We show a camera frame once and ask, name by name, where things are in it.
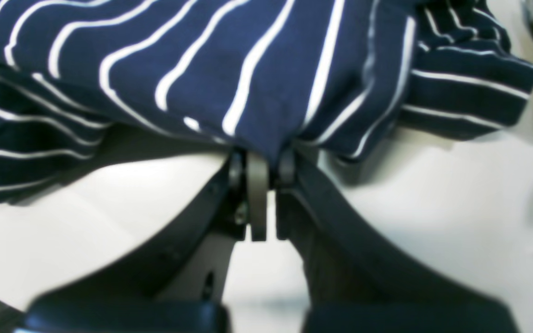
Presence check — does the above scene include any navy white striped t-shirt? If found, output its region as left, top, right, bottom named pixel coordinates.
left=0, top=0, right=533, bottom=203

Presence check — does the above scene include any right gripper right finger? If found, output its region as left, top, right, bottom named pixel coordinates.
left=276, top=148, right=519, bottom=333

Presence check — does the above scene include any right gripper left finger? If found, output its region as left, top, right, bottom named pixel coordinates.
left=17, top=150, right=269, bottom=333

